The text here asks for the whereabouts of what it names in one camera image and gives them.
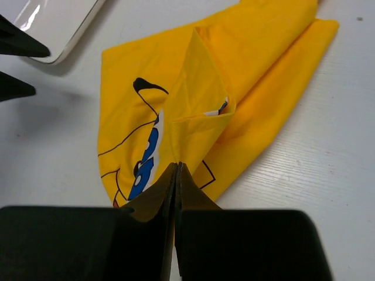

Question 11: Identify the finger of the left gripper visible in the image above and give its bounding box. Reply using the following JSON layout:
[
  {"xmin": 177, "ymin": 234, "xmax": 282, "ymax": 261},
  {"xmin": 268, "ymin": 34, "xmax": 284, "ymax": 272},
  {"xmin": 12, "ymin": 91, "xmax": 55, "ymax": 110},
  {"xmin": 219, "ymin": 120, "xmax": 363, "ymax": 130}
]
[
  {"xmin": 0, "ymin": 72, "xmax": 36, "ymax": 102},
  {"xmin": 1, "ymin": 15, "xmax": 50, "ymax": 57}
]

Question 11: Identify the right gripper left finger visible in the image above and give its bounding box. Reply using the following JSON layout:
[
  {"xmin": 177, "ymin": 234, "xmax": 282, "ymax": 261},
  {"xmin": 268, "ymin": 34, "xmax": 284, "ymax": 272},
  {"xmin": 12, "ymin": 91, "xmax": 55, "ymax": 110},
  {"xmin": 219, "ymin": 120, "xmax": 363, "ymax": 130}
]
[{"xmin": 1, "ymin": 163, "xmax": 178, "ymax": 280}]

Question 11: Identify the white rectangular plate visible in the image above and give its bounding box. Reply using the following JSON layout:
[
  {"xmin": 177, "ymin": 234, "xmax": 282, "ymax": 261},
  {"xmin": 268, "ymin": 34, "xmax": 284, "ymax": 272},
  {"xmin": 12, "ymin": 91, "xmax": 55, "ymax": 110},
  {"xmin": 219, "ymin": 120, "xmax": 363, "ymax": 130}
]
[{"xmin": 1, "ymin": 1, "xmax": 105, "ymax": 64}]

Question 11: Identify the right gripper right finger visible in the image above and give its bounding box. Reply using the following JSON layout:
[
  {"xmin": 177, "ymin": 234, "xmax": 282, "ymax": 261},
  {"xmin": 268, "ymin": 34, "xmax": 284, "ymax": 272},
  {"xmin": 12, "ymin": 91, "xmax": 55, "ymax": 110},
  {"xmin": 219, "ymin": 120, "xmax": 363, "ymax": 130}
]
[{"xmin": 175, "ymin": 163, "xmax": 333, "ymax": 280}]

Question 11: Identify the yellow pikachu cloth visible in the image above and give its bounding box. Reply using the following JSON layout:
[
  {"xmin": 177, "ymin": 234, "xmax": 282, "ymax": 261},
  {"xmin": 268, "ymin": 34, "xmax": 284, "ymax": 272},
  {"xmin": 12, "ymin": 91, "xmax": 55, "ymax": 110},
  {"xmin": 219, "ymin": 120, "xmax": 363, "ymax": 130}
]
[{"xmin": 98, "ymin": 1, "xmax": 339, "ymax": 208}]

